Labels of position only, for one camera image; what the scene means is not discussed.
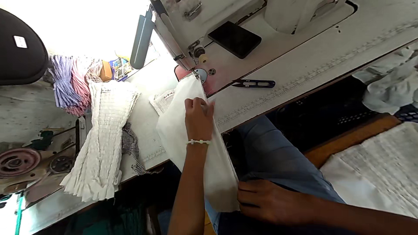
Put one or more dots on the person's left hand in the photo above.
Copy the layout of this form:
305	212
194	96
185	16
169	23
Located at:
199	125

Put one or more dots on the person's right hand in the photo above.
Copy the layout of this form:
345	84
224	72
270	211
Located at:
271	200

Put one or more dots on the person's right fingers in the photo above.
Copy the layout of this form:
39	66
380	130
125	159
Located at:
249	197

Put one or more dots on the person's left fingers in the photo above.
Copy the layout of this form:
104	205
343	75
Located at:
196	104

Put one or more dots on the person's left thumb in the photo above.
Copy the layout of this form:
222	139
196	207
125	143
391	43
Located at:
210	111

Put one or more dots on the plain white fabric panel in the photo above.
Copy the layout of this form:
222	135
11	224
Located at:
186	122

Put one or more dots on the person's right forearm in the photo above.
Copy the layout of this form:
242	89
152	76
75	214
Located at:
349	214

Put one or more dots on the person's left forearm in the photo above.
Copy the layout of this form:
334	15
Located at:
192	186

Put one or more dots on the white cloth with printed label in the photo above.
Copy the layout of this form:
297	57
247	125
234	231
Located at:
161	102

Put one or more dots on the person's legs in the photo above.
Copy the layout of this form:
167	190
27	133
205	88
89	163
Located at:
277	156

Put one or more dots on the navy blue thread snips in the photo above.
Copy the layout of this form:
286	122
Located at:
263	84

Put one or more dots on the black smartphone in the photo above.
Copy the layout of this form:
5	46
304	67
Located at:
234	39

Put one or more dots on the white sewing machine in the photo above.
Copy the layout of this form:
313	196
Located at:
183	29

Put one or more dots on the black and white checked fabric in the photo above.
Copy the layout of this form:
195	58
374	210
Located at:
130	142

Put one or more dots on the grey cylindrical lamp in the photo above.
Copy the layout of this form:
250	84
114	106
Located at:
142	40

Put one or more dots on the blue printed packet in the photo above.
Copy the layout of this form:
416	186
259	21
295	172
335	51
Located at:
121	68

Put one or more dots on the white sewing table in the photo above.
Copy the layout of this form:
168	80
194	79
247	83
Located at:
294	70

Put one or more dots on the bundle of white ruffled fabric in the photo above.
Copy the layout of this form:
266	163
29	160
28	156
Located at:
105	130

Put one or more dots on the orange-brown box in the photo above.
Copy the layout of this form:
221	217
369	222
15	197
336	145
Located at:
106	71

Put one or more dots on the brown checked fabric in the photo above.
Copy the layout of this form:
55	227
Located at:
93	71

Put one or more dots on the black plastic crate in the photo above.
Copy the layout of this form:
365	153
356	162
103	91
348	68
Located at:
326	107

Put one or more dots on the bundle of pink striped fabric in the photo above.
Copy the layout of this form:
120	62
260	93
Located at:
80	81

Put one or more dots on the brown wooden bench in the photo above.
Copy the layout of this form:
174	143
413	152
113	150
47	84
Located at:
356	136

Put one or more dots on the bundle of blue striped fabric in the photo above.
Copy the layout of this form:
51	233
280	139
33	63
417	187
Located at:
64	83

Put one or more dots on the dark green cloth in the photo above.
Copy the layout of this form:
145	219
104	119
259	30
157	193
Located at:
114	222

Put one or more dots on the white textured fabric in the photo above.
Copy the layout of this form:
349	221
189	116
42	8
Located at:
388	166

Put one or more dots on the heap of white crumpled fabric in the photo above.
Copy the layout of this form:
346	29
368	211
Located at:
385	88

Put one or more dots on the black rounded pad, white label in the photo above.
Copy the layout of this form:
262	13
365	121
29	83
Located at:
21	62

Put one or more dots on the sewing machine with red pulley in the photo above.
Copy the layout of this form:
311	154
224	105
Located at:
19	163

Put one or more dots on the teal pole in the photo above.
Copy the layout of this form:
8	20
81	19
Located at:
19	213

